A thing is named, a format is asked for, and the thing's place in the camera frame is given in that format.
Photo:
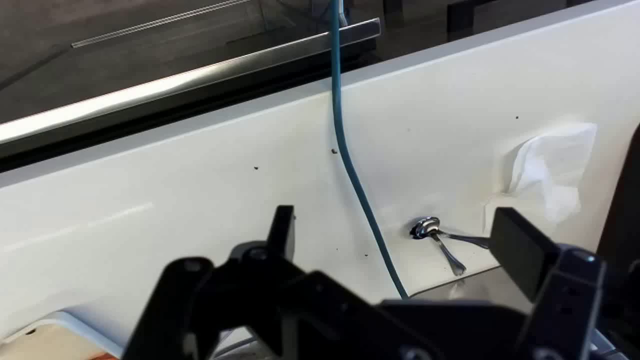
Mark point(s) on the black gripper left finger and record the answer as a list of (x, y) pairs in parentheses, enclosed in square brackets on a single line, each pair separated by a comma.
[(282, 230)]

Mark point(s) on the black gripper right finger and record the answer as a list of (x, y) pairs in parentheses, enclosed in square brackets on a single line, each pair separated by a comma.
[(522, 251)]

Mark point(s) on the metal spoon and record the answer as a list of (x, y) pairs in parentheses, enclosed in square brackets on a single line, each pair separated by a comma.
[(445, 251)]

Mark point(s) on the white paper napkin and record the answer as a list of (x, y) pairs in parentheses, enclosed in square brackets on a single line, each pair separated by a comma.
[(553, 167)]

